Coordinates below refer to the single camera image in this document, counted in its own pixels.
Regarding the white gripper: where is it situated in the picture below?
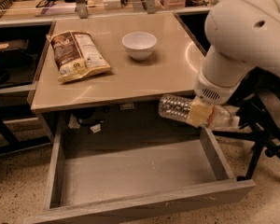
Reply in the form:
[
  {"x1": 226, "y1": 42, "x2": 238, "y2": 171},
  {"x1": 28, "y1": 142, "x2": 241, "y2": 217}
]
[{"x1": 187, "y1": 69, "x2": 240, "y2": 128}]

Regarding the clear plastic water bottle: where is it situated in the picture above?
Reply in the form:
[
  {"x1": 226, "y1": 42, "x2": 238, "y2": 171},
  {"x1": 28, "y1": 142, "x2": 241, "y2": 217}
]
[{"x1": 159, "y1": 94, "x2": 240, "y2": 131}]

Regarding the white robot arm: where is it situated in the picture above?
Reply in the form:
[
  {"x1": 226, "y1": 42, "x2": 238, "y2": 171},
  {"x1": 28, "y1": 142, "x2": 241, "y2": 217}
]
[{"x1": 187, "y1": 0, "x2": 280, "y2": 127}]

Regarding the grey cabinet with counter top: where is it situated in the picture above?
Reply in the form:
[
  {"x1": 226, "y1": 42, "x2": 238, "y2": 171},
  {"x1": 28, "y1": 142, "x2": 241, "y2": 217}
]
[{"x1": 26, "y1": 11, "x2": 229, "y2": 144}]

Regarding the open grey wooden drawer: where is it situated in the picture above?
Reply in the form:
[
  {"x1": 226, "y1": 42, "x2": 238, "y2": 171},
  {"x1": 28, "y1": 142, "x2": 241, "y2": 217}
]
[{"x1": 23, "y1": 110, "x2": 255, "y2": 224}]

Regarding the black office chair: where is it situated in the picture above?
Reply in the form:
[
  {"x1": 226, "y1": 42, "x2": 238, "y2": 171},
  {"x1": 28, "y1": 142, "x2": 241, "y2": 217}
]
[{"x1": 213, "y1": 68, "x2": 280, "y2": 181}]

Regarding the white ceramic bowl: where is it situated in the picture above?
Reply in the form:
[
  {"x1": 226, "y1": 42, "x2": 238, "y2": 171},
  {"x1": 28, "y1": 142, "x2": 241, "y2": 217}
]
[{"x1": 121, "y1": 32, "x2": 157, "y2": 61}]

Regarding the brown yellow chip bag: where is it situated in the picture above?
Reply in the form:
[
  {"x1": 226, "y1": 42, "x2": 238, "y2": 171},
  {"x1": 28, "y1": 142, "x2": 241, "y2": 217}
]
[{"x1": 48, "y1": 31, "x2": 111, "y2": 83}]

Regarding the black cable under counter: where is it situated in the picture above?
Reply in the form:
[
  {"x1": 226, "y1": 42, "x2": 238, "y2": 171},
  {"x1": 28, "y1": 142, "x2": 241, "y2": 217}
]
[{"x1": 72, "y1": 105, "x2": 110, "y2": 128}]

